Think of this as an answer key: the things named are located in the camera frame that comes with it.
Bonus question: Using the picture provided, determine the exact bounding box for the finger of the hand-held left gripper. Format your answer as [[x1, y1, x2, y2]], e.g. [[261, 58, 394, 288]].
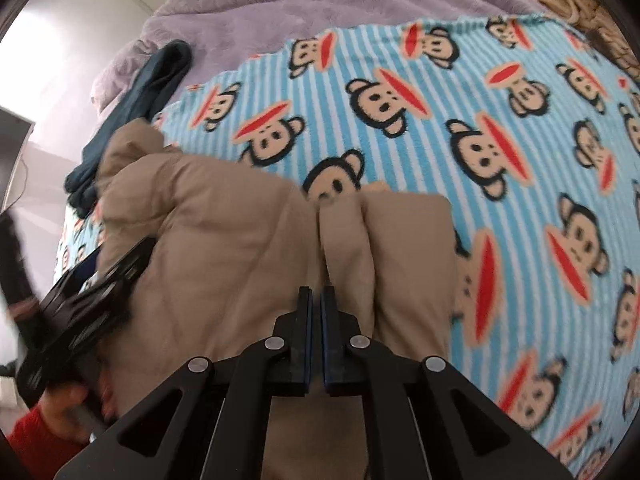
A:
[[97, 236, 160, 292]]

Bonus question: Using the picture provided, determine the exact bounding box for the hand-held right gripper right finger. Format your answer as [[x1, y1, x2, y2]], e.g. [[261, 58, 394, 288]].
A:
[[321, 285, 574, 480]]

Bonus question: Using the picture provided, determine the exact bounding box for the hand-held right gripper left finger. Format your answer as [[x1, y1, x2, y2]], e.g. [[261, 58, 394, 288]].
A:
[[54, 286, 314, 480]]

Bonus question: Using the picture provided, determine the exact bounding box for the tan puffer jacket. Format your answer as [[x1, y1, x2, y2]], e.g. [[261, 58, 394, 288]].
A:
[[92, 120, 459, 480]]

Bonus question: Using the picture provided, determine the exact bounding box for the person's left forearm red sleeve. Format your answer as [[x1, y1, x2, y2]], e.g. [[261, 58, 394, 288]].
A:
[[7, 404, 92, 462]]

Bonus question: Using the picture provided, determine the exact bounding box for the person's left hand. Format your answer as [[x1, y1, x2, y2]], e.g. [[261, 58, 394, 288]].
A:
[[42, 374, 119, 433]]

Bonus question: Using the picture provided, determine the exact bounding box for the dark flat screen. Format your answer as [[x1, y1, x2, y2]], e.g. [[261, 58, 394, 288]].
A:
[[0, 106, 37, 213]]

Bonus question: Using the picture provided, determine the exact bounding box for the dark teal garment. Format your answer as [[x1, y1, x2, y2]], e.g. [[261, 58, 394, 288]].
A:
[[64, 40, 194, 219]]

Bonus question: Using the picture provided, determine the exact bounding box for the striped monkey print blanket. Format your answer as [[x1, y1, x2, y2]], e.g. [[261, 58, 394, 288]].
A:
[[52, 15, 640, 480]]

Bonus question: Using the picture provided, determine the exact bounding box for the purple fleece blanket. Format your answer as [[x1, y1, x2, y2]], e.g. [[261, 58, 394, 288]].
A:
[[90, 0, 557, 127]]

